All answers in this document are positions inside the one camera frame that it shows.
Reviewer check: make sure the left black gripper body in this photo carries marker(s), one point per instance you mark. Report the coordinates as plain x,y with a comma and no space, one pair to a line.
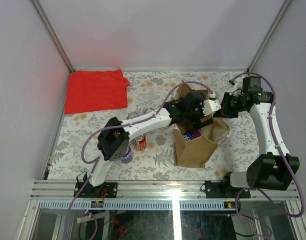
193,115

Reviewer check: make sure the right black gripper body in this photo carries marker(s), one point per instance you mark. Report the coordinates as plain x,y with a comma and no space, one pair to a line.
232,105

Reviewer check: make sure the purple fanta can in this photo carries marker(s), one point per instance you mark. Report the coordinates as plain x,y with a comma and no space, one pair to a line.
132,115
149,111
128,156
193,134

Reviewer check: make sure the brown jute canvas bag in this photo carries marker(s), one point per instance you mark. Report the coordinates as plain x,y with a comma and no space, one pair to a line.
194,153

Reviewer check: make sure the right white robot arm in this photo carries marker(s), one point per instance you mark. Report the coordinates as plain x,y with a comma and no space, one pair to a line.
274,168

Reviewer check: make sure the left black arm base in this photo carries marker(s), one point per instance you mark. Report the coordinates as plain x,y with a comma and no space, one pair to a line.
107,190

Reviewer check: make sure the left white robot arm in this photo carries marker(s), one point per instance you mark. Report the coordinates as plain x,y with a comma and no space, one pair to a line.
114,139

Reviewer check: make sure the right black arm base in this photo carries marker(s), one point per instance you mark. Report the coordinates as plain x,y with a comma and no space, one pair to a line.
218,188

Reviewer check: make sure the floral patterned tablecloth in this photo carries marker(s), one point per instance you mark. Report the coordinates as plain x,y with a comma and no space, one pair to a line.
76,146

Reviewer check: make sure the red coke can front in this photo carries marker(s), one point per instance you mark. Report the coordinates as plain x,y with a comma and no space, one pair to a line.
140,143

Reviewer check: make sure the purple fanta can front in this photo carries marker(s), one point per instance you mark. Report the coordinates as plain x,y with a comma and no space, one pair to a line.
128,156

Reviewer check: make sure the red folded cloth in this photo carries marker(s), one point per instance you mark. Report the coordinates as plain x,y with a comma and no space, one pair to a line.
91,91

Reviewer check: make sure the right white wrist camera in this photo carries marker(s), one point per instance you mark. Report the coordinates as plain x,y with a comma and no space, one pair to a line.
237,87

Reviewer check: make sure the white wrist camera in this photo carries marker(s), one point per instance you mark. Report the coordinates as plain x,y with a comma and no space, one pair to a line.
211,105
237,87

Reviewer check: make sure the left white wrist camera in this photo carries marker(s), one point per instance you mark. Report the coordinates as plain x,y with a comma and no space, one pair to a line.
211,105

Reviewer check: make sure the aluminium front rail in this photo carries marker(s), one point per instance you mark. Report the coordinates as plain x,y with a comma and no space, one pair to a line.
126,189

